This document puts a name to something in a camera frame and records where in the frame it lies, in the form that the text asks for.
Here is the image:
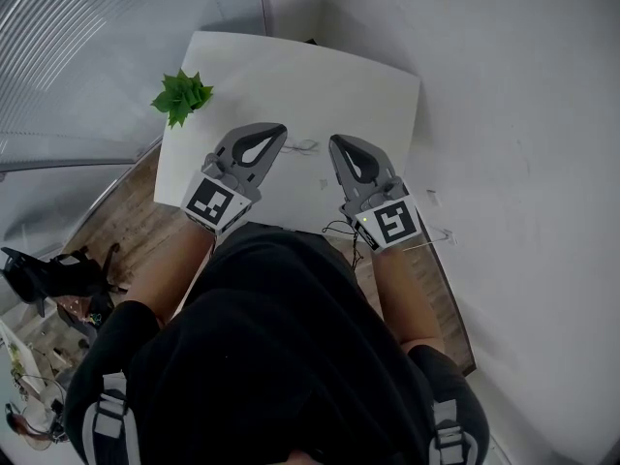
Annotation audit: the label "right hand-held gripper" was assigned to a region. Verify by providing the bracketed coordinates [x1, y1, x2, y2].
[328, 134, 423, 253]

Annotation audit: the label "cluttered white desk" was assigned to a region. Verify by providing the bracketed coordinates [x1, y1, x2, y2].
[0, 317, 69, 448]

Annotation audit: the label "black office chair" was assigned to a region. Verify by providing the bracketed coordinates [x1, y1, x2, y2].
[0, 242, 129, 318]

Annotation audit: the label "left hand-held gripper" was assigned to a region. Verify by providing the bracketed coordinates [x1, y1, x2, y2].
[180, 122, 290, 236]

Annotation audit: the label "thin wire-frame glasses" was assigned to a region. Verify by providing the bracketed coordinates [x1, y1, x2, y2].
[279, 136, 323, 158]

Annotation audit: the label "person's black clothing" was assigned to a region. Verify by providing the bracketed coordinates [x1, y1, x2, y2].
[62, 221, 491, 465]

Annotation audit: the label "black cable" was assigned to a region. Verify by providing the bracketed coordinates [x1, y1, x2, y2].
[321, 216, 372, 273]

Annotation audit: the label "person's right forearm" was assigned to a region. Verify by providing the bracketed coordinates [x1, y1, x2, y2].
[371, 245, 446, 354]

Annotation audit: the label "green potted plant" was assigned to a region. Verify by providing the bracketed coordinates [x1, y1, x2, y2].
[149, 68, 215, 131]

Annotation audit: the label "white wire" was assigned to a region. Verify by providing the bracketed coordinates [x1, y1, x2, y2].
[424, 227, 460, 247]

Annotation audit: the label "person's left forearm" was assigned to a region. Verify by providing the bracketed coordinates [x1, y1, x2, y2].
[122, 219, 218, 327]

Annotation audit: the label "grey harness strap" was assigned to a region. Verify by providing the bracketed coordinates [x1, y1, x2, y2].
[80, 373, 142, 465]
[427, 398, 480, 465]

